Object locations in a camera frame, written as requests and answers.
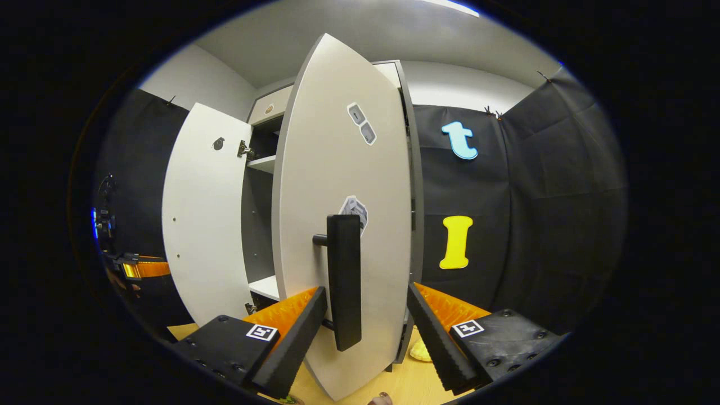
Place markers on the white cabinet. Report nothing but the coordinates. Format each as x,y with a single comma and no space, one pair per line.
256,225

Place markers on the black backdrop cloth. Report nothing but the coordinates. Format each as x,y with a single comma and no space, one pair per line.
140,157
534,225

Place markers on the white cabinet door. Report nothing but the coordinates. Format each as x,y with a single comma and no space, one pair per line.
202,225
326,169

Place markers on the black cloth clip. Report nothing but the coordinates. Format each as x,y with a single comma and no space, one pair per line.
170,100
544,77

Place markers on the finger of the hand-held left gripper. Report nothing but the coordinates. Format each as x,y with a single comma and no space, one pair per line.
152,269

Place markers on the pale yellow object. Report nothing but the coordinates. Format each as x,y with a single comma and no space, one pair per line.
421,353

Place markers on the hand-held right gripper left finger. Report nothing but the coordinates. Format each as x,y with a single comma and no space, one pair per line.
295,343

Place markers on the long ceiling light panel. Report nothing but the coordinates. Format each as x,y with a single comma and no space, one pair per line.
455,7

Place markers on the white cabinet shelf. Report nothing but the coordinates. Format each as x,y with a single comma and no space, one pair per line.
267,288
264,164

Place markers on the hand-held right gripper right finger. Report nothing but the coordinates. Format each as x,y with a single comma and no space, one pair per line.
433,337

